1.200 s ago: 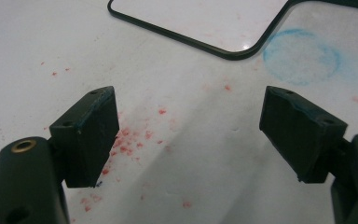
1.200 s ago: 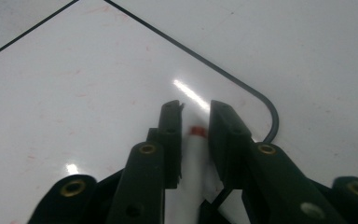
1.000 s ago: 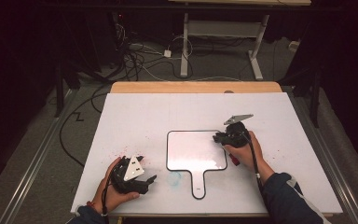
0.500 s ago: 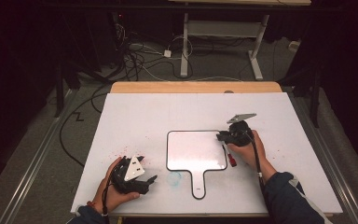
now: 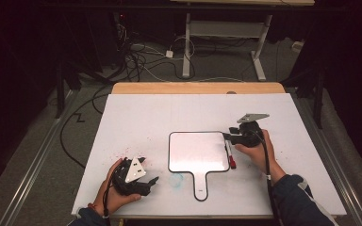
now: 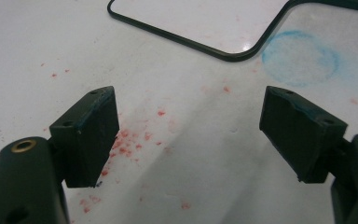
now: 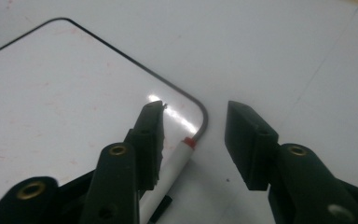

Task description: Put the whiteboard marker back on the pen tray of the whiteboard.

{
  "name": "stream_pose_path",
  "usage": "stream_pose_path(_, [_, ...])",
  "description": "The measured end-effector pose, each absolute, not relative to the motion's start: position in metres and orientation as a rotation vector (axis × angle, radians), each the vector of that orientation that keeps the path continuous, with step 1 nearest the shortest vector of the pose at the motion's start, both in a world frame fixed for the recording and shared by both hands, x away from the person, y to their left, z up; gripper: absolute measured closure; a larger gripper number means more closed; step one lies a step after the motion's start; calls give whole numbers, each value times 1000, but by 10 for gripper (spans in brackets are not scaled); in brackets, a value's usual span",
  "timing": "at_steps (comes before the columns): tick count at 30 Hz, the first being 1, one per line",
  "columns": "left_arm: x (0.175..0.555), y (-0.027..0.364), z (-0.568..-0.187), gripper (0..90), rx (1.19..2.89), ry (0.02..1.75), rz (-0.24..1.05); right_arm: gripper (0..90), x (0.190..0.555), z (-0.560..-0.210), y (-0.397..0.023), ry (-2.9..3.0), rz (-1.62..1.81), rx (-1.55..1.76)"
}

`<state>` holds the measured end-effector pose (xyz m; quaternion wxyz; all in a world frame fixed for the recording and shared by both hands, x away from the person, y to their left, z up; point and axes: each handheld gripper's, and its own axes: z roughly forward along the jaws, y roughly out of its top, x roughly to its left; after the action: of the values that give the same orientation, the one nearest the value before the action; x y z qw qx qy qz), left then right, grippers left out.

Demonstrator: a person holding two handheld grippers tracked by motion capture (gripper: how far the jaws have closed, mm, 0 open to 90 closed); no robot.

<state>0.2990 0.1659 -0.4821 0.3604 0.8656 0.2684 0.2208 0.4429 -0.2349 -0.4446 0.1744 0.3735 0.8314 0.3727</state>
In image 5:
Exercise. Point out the white table cover sheet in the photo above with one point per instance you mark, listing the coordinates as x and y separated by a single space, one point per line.
157 116

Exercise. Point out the person's left hand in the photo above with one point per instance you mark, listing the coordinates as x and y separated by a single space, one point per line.
110 201

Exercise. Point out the wooden table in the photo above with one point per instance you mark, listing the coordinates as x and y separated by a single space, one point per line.
185 88

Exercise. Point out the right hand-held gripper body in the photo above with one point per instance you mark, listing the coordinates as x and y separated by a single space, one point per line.
250 135

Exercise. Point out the white metal desk frame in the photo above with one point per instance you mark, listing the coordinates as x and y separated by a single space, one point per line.
223 29

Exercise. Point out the white marker with red cap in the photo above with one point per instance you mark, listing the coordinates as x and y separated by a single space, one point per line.
230 155

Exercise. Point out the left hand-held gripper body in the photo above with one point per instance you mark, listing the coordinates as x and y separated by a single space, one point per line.
134 171

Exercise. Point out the metal floor rail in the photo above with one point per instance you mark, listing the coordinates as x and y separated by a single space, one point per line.
34 163
333 150

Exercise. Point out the person's right hand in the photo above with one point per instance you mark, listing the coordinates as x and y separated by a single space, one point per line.
260 157

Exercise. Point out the white power adapter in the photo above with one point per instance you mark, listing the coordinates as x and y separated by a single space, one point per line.
169 54

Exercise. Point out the black metal stand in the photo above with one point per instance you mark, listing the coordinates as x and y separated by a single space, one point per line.
59 94

